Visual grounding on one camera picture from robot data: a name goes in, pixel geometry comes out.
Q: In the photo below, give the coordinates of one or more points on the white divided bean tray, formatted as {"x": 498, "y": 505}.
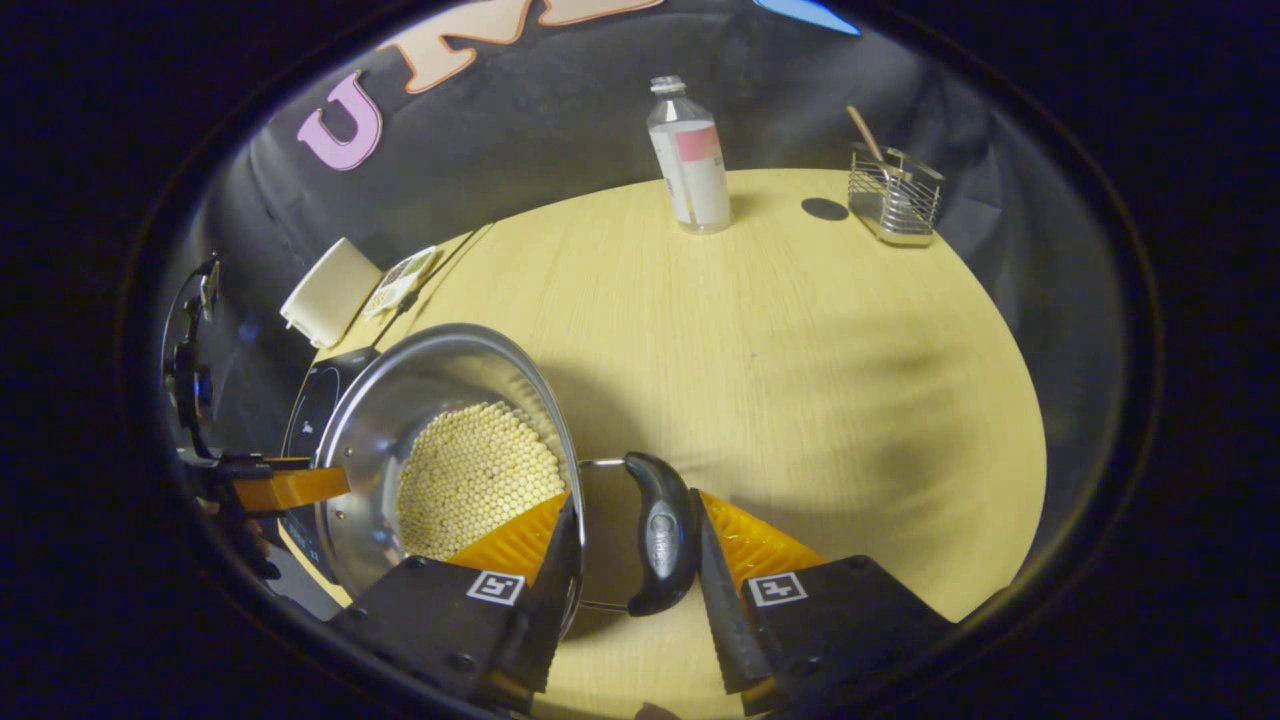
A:
{"x": 400, "y": 282}

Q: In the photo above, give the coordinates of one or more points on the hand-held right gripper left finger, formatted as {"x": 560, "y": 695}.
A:
{"x": 560, "y": 600}

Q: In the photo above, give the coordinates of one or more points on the clear bottle with pink label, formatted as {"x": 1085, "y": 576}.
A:
{"x": 700, "y": 190}

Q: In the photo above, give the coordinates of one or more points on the pile of yellow soybeans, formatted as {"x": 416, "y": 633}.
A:
{"x": 470, "y": 480}

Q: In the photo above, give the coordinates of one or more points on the black round disc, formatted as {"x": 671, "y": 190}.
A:
{"x": 824, "y": 208}

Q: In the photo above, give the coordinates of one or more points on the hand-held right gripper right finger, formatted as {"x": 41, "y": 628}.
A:
{"x": 715, "y": 600}

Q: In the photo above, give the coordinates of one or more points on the black induction cooktop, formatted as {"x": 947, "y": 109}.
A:
{"x": 305, "y": 410}

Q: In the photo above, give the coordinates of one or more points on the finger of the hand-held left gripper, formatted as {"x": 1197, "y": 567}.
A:
{"x": 295, "y": 488}
{"x": 260, "y": 463}

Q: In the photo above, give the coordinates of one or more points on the white box appliance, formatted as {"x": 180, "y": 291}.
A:
{"x": 330, "y": 295}

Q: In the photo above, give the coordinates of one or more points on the wooden stick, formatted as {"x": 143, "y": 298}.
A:
{"x": 862, "y": 130}

